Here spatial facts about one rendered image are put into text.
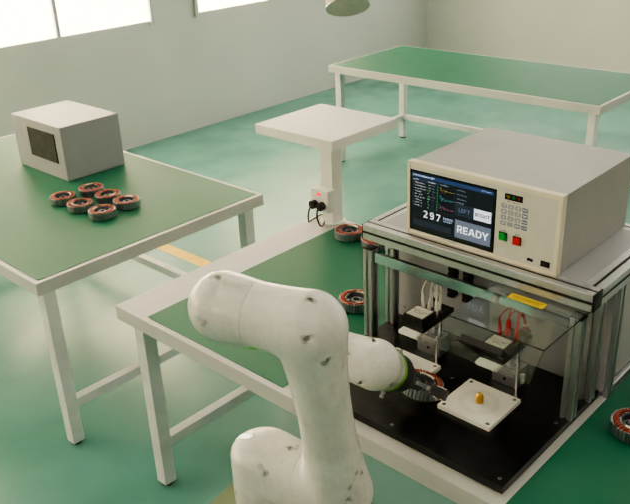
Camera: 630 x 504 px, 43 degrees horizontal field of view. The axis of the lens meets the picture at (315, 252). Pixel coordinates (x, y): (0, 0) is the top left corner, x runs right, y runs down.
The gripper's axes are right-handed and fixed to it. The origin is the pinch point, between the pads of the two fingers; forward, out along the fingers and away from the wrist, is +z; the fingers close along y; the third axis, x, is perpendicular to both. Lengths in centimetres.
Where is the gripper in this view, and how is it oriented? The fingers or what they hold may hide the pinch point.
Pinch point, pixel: (420, 384)
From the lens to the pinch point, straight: 201.5
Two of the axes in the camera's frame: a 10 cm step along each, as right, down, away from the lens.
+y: 8.2, 3.3, -4.7
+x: 4.1, -9.1, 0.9
